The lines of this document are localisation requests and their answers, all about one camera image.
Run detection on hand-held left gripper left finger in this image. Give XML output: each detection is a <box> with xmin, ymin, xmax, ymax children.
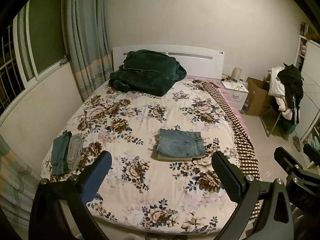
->
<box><xmin>29</xmin><ymin>151</ymin><xmax>112</xmax><ymax>240</ymax></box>

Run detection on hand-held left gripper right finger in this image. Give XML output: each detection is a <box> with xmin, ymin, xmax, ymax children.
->
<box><xmin>212</xmin><ymin>151</ymin><xmax>294</xmax><ymax>240</ymax></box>

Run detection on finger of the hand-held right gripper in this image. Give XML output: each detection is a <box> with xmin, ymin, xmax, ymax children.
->
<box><xmin>303</xmin><ymin>143</ymin><xmax>320</xmax><ymax>167</ymax></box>
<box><xmin>274</xmin><ymin>147</ymin><xmax>304</xmax><ymax>178</ymax></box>

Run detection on blue denim pants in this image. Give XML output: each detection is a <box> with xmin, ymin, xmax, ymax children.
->
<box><xmin>156</xmin><ymin>128</ymin><xmax>207</xmax><ymax>158</ymax></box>

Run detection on folded grey pants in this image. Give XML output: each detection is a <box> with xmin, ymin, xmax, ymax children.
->
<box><xmin>66</xmin><ymin>134</ymin><xmax>84</xmax><ymax>172</ymax></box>

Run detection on folded teal pants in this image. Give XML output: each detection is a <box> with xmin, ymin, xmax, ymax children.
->
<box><xmin>51</xmin><ymin>133</ymin><xmax>72</xmax><ymax>175</ymax></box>

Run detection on folded beige pants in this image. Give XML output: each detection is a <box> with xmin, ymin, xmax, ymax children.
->
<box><xmin>150</xmin><ymin>140</ymin><xmax>208</xmax><ymax>162</ymax></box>

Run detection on grey slippers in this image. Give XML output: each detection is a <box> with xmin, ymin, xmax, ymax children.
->
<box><xmin>293</xmin><ymin>135</ymin><xmax>303</xmax><ymax>152</ymax></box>

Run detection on green plastic basin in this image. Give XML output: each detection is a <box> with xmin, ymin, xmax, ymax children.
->
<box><xmin>282</xmin><ymin>121</ymin><xmax>297</xmax><ymax>135</ymax></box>

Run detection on brown checkered blanket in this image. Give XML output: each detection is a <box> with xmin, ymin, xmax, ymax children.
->
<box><xmin>192</xmin><ymin>79</ymin><xmax>261</xmax><ymax>222</ymax></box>

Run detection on metal chair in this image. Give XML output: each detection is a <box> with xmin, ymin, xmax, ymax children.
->
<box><xmin>260</xmin><ymin>102</ymin><xmax>296</xmax><ymax>138</ymax></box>

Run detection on brown cardboard box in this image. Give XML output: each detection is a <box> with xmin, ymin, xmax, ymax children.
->
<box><xmin>246</xmin><ymin>77</ymin><xmax>275</xmax><ymax>117</ymax></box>

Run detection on white wardrobe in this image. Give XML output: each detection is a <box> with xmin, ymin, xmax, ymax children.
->
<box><xmin>293</xmin><ymin>22</ymin><xmax>320</xmax><ymax>168</ymax></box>

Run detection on black garment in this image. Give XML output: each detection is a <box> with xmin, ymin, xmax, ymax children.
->
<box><xmin>278</xmin><ymin>62</ymin><xmax>304</xmax><ymax>126</ymax></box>

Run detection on floral bed sheet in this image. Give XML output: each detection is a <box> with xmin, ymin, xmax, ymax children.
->
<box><xmin>40</xmin><ymin>79</ymin><xmax>260</xmax><ymax>236</ymax></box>

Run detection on pink mattress sheet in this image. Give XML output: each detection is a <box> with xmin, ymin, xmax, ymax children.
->
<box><xmin>184</xmin><ymin>76</ymin><xmax>251</xmax><ymax>142</ymax></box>

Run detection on pile of white clothes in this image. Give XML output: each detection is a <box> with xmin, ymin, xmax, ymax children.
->
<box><xmin>268</xmin><ymin>66</ymin><xmax>293</xmax><ymax>121</ymax></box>

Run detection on white nightstand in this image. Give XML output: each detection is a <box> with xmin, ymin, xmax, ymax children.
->
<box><xmin>221</xmin><ymin>79</ymin><xmax>249</xmax><ymax>112</ymax></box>

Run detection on cream cylindrical jar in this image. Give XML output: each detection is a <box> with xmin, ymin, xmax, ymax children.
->
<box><xmin>231</xmin><ymin>67</ymin><xmax>242</xmax><ymax>81</ymax></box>

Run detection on dark green plush blanket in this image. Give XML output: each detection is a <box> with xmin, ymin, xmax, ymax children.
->
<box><xmin>108</xmin><ymin>49</ymin><xmax>188</xmax><ymax>97</ymax></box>

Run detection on white bed headboard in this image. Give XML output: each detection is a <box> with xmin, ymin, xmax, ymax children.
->
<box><xmin>112</xmin><ymin>45</ymin><xmax>225</xmax><ymax>81</ymax></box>

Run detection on teal striped curtain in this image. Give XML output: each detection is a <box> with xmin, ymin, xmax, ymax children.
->
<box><xmin>61</xmin><ymin>0</ymin><xmax>113</xmax><ymax>103</ymax></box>

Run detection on window with white frame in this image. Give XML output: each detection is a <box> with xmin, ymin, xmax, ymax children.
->
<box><xmin>0</xmin><ymin>0</ymin><xmax>70</xmax><ymax>117</ymax></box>

